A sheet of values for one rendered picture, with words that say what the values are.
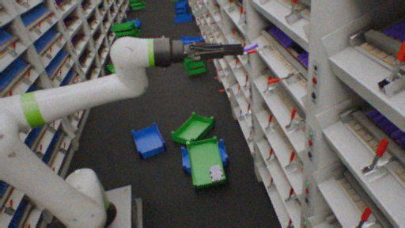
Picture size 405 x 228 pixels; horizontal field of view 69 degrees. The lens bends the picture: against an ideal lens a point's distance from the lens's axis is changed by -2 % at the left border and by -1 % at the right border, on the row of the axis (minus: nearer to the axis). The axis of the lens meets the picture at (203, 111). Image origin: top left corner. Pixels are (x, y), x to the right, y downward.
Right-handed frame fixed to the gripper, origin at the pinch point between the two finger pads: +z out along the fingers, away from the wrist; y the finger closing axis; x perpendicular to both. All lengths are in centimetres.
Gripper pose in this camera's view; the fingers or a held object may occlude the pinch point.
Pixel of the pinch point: (232, 49)
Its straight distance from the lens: 102.6
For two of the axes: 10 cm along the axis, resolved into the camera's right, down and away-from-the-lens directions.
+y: 1.2, 5.2, -8.4
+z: 9.9, -0.6, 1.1
